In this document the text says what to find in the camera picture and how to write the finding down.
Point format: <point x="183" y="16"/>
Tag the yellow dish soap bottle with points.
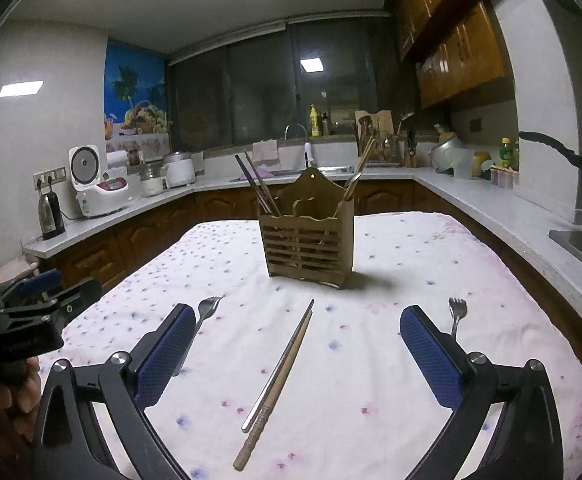
<point x="316" y="122"/>

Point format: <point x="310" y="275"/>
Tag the large metal spoon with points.
<point x="353" y="181"/>

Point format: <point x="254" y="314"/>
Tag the stainless gas stove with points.
<point x="581" y="250"/>

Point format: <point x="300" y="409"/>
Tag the steel basin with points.
<point x="443" y="152"/>

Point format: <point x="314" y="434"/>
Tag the brown wooden chopstick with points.
<point x="263" y="417"/>

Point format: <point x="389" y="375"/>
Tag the wooden base cabinets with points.
<point x="146" y="235"/>

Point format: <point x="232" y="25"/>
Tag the black wok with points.
<point x="566" y="152"/>

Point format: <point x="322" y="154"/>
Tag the wooden cutting board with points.
<point x="378" y="122"/>

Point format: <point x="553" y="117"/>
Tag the stainless sink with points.
<point x="281" y="174"/>

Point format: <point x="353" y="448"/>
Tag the person's left hand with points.
<point x="21" y="395"/>

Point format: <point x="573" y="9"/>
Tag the dark kitchen window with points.
<point x="251" y="90"/>

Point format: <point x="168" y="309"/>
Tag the wooden slatted utensil holder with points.
<point x="306" y="255"/>

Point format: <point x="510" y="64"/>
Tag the white rice cooker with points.
<point x="101" y="195"/>

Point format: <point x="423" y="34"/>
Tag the bamboo chopstick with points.
<point x="369" y="152"/>
<point x="363" y="157"/>

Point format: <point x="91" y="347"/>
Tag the dark bottle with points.
<point x="326" y="124"/>

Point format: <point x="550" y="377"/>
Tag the small metal fork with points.
<point x="457" y="310"/>

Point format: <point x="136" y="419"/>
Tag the green drink bottle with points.
<point x="506" y="155"/>

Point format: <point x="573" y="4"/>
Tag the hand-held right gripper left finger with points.
<point x="166" y="355"/>

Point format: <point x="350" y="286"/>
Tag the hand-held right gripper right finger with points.
<point x="428" y="355"/>

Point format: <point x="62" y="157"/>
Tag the metal chopstick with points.
<point x="270" y="382"/>

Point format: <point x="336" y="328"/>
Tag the wooden upper cabinets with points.
<point x="451" y="60"/>

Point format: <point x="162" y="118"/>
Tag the glass jar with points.
<point x="152" y="182"/>

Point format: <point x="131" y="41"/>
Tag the tropical fruit wall poster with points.
<point x="136" y="90"/>

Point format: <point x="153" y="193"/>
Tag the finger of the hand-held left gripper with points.
<point x="41" y="281"/>
<point x="78" y="295"/>

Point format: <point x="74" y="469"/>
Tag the large metal fork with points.
<point x="208" y="307"/>

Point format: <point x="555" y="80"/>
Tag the white electric pot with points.
<point x="180" y="172"/>

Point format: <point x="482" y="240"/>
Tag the yellow cup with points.
<point x="482" y="164"/>

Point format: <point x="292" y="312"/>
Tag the dark brown chopstick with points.
<point x="262" y="185"/>
<point x="253" y="185"/>

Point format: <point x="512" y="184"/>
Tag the grey kitchen countertop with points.
<point x="496" y="200"/>

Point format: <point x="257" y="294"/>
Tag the steel electric kettle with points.
<point x="51" y="217"/>

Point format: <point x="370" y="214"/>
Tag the purple rag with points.
<point x="257" y="176"/>

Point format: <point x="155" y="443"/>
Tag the translucent plastic container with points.
<point x="463" y="165"/>

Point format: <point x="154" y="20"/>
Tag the wall power outlet strip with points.
<point x="50" y="176"/>

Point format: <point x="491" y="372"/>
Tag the hanging dish cloth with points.
<point x="265" y="152"/>

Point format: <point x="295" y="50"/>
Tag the white floral tablecloth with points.
<point x="371" y="360"/>

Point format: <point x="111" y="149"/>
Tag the chrome sink faucet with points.
<point x="309" y="152"/>

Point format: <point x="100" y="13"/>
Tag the knife block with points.
<point x="411" y="152"/>

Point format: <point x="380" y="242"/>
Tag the dark wall switch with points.
<point x="475" y="125"/>

